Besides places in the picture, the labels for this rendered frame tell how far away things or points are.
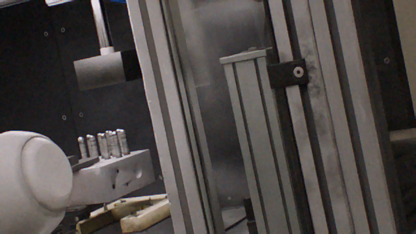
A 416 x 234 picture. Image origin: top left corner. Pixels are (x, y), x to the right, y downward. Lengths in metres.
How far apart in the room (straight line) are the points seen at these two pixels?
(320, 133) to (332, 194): 0.07
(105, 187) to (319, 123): 0.36
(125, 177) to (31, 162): 0.43
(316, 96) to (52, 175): 0.30
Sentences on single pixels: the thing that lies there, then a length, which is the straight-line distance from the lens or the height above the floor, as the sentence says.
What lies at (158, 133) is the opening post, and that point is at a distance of 1.00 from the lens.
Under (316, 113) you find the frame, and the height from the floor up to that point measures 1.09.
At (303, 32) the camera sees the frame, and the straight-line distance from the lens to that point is 0.91.
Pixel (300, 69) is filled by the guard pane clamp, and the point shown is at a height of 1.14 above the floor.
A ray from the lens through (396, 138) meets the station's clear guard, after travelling 0.91.
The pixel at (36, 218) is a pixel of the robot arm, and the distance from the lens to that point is 0.78.
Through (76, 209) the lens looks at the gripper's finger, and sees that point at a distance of 1.16.
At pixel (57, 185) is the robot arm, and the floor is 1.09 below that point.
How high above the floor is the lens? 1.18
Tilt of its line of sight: 3 degrees down
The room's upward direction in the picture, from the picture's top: 12 degrees counter-clockwise
